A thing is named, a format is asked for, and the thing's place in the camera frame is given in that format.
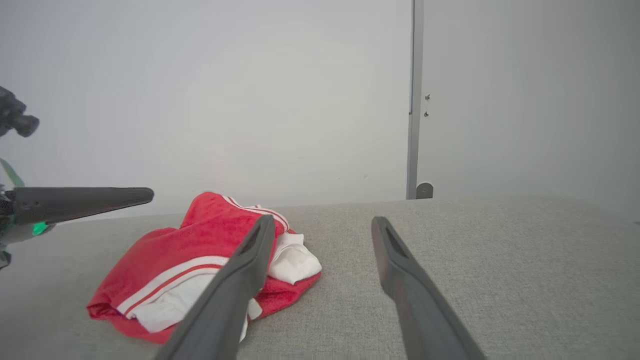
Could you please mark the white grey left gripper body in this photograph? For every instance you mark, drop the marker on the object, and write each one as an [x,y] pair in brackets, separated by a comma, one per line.
[20,232]

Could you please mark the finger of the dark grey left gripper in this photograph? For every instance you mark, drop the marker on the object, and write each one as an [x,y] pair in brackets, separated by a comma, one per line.
[75,204]

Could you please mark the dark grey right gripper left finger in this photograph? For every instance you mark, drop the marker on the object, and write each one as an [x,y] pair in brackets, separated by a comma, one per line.
[230,300]

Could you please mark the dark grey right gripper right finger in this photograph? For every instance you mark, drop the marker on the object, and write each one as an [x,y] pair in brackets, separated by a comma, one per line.
[420,310]

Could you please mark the red white basketball jersey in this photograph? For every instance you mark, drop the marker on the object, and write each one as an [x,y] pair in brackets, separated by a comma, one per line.
[160,250]

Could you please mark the grey door panel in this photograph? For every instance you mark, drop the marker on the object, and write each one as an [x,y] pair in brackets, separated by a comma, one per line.
[525,100]

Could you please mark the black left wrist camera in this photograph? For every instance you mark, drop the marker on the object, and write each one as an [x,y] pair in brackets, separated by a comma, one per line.
[10,112]

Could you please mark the dark grey metal door bracket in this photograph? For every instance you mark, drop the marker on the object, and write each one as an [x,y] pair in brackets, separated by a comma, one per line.
[424,190]

